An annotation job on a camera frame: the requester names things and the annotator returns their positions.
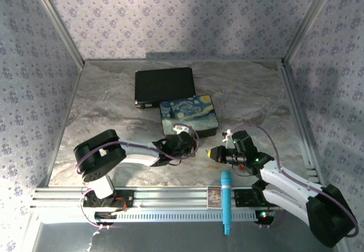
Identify aluminium corner post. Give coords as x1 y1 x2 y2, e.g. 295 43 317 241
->
27 0 85 65
283 0 338 64

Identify small card on rail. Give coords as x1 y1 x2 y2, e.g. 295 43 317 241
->
206 186 222 209

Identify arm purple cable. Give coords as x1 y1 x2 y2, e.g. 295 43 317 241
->
231 123 359 238
75 123 200 176

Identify slotted cable duct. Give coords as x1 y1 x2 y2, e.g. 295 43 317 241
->
67 209 261 223

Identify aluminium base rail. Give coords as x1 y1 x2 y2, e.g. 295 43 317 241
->
30 185 285 209

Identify starry night painted box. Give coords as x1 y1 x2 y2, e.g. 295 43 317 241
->
159 94 221 138

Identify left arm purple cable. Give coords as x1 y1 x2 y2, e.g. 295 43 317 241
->
75 123 200 176

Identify aluminium side rail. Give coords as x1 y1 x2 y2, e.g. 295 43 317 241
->
280 60 326 186
35 61 85 190

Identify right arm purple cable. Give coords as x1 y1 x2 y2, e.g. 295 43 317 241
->
231 123 359 238

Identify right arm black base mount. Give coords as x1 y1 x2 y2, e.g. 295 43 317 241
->
233 181 274 208

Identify teal marker pen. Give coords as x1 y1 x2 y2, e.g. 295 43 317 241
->
221 171 234 236

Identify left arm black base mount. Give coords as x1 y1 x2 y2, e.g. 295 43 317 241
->
81 188 135 209

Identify black case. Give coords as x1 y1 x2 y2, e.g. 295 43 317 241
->
134 67 197 110

